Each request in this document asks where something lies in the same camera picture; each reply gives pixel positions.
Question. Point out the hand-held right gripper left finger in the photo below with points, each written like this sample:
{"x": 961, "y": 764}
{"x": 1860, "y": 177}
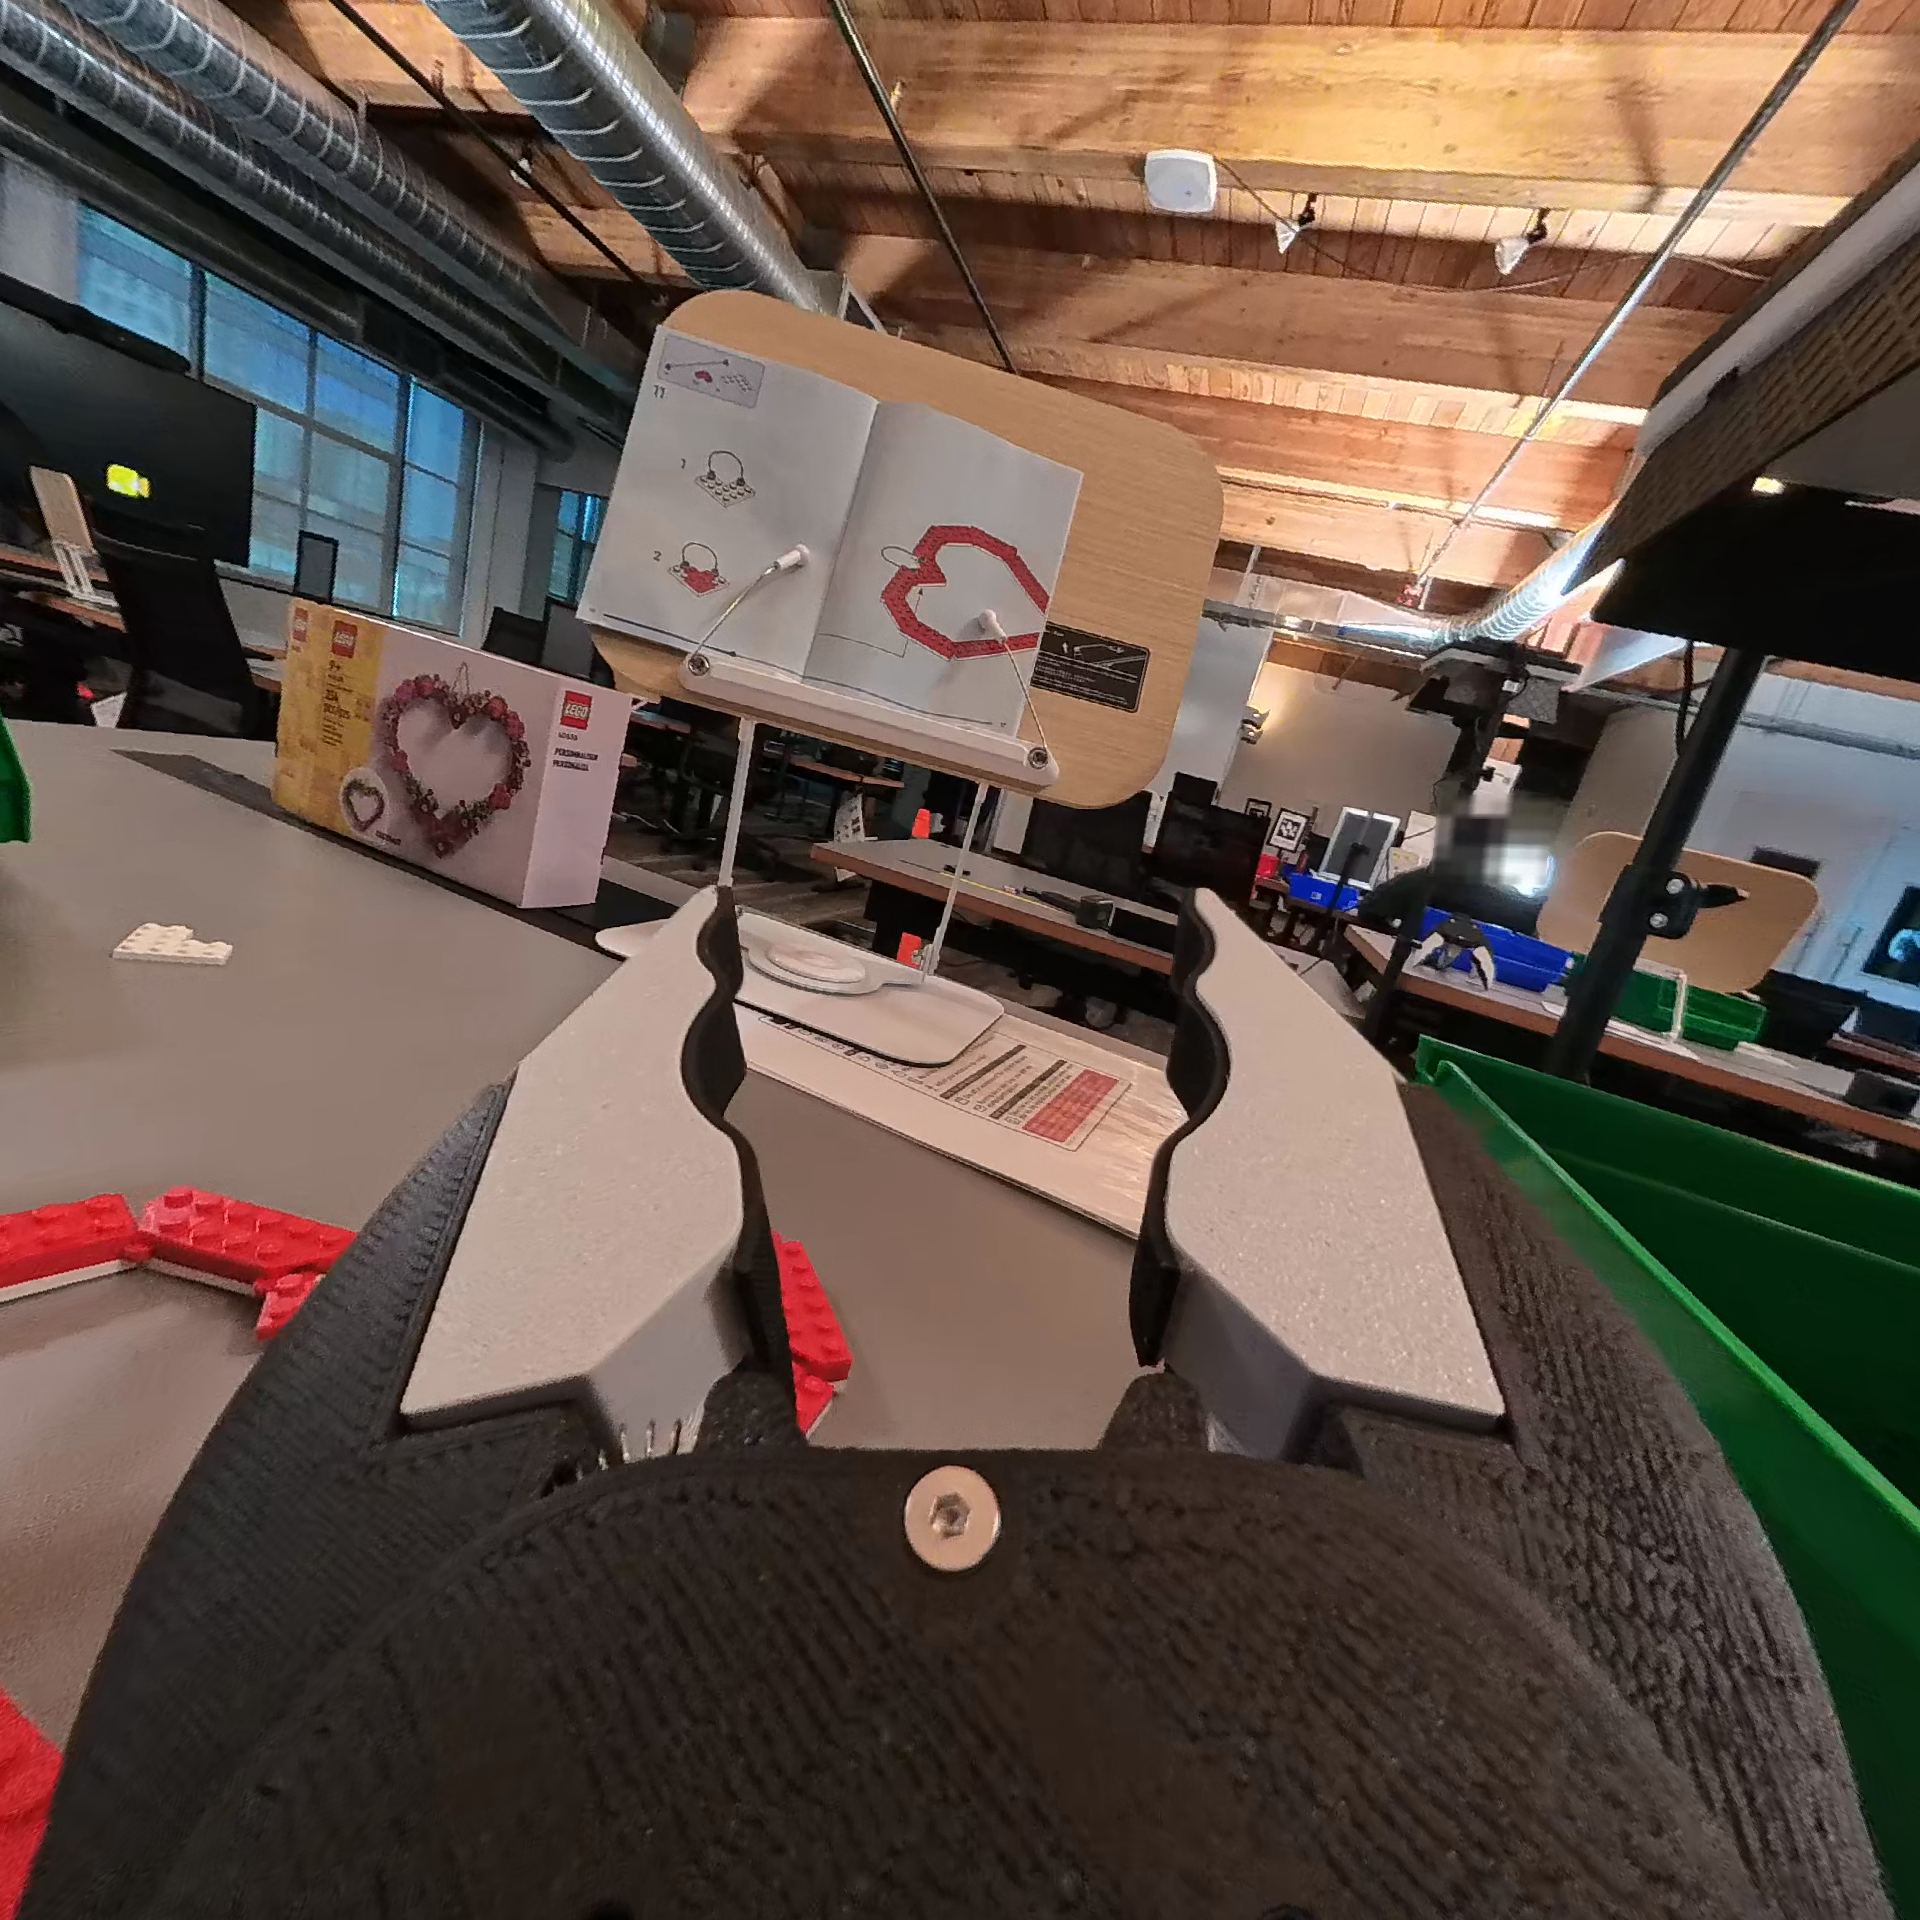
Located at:
{"x": 600, "y": 1200}

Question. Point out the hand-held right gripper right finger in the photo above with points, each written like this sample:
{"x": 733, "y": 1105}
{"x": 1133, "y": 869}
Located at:
{"x": 1305, "y": 1200}

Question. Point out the white lego set box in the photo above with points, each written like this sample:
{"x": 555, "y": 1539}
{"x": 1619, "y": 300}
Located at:
{"x": 493, "y": 820}

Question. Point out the white lego plate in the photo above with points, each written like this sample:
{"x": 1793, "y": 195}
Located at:
{"x": 171, "y": 942}

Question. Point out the white paper sheet red label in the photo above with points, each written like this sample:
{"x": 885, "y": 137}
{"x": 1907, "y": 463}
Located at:
{"x": 1035, "y": 1109}

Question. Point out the black claw gripper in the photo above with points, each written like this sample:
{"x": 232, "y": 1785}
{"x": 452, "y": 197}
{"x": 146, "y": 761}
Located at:
{"x": 1458, "y": 949}

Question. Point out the blue plastic bin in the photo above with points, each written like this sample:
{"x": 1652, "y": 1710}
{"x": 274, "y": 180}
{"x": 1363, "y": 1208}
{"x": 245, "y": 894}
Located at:
{"x": 1522, "y": 953}

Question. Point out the long grey work table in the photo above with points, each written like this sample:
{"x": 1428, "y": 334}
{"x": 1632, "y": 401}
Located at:
{"x": 1020, "y": 885}

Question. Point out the wooden work table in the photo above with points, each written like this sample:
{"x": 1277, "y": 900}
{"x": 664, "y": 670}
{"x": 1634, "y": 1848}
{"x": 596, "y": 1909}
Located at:
{"x": 1724, "y": 1059}

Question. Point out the small green plastic bin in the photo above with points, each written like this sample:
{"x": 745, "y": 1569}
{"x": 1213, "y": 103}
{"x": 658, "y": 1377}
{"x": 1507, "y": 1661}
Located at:
{"x": 1710, "y": 1013}

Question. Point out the black tripod stand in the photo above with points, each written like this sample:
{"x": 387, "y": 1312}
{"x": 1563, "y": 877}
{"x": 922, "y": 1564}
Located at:
{"x": 1650, "y": 869}

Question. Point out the wooden book stand white base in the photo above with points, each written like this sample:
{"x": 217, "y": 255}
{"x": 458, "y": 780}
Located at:
{"x": 1140, "y": 494}

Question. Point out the open instruction booklet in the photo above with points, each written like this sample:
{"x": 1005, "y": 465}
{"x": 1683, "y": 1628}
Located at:
{"x": 780, "y": 451}

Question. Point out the dark overhead board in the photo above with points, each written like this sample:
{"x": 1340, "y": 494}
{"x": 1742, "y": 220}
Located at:
{"x": 1770, "y": 556}

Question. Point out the large black screen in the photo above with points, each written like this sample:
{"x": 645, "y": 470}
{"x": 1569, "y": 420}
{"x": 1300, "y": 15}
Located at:
{"x": 118, "y": 436}

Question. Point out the ceiling spot lamp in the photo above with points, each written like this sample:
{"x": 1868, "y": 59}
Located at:
{"x": 1515, "y": 247}
{"x": 1290, "y": 229}

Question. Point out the white ceiling access point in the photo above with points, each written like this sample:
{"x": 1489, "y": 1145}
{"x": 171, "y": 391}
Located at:
{"x": 1180, "y": 182}

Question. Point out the red lego heart frame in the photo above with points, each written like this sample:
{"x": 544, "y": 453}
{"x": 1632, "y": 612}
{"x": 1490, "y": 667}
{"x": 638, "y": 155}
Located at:
{"x": 225, "y": 1230}

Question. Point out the large silver air duct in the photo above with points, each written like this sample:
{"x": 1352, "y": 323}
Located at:
{"x": 645, "y": 136}

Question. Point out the grey ribbed air duct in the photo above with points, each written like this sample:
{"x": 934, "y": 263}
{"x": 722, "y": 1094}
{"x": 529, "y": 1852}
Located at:
{"x": 300, "y": 120}

